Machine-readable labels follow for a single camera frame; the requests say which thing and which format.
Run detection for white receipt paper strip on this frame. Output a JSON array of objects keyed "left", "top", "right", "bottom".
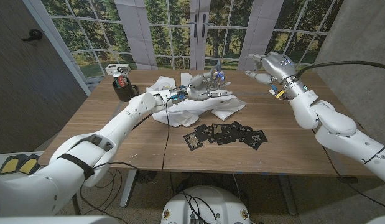
[{"left": 147, "top": 72, "right": 248, "bottom": 128}]

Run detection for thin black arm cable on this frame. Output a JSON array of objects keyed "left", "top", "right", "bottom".
[
  {"left": 79, "top": 98, "right": 173, "bottom": 224},
  {"left": 313, "top": 130, "right": 385, "bottom": 210}
]

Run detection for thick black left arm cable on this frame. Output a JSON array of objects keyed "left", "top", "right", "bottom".
[{"left": 71, "top": 113, "right": 154, "bottom": 216}]

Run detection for black wall hook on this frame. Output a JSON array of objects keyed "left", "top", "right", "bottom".
[{"left": 21, "top": 29, "right": 44, "bottom": 42}]

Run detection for white table leg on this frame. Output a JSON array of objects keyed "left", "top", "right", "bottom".
[{"left": 119, "top": 169, "right": 137, "bottom": 208}]

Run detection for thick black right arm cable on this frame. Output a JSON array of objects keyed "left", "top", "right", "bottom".
[{"left": 295, "top": 60, "right": 385, "bottom": 79}]

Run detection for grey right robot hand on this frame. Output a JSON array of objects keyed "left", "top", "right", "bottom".
[{"left": 244, "top": 51, "right": 308, "bottom": 101}]

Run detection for white red toothpaste tube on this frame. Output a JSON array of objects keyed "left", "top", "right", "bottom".
[{"left": 113, "top": 70, "right": 128, "bottom": 88}]

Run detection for orange handled scissors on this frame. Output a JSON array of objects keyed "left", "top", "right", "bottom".
[{"left": 209, "top": 60, "right": 232, "bottom": 91}]

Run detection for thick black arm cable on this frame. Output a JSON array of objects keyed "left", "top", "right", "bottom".
[
  {"left": 71, "top": 113, "right": 154, "bottom": 216},
  {"left": 295, "top": 60, "right": 385, "bottom": 79}
]

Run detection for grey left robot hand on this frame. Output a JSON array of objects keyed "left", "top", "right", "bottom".
[{"left": 170, "top": 70, "right": 233, "bottom": 102}]

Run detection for white power strip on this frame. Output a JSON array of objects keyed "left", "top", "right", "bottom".
[{"left": 105, "top": 63, "right": 131, "bottom": 76}]

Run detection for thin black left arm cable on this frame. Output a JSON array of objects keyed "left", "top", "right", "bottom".
[{"left": 79, "top": 98, "right": 173, "bottom": 224}]

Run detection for black ribbed round object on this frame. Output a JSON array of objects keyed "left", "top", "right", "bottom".
[{"left": 135, "top": 170, "right": 158, "bottom": 184}]

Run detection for grey table leg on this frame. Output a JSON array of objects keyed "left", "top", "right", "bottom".
[{"left": 278, "top": 174, "right": 298, "bottom": 216}]

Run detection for black torso cable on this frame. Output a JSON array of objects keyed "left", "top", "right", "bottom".
[{"left": 176, "top": 191, "right": 218, "bottom": 224}]

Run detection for printed forest window backdrop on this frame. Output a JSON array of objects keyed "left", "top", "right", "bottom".
[{"left": 22, "top": 0, "right": 345, "bottom": 96}]

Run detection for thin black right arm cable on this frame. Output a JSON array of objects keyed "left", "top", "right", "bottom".
[{"left": 313, "top": 130, "right": 385, "bottom": 210}]

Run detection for dark brown mug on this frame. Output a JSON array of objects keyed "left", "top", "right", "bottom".
[{"left": 112, "top": 77, "right": 140, "bottom": 103}]

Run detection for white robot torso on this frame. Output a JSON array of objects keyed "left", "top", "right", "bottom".
[{"left": 160, "top": 185, "right": 251, "bottom": 224}]

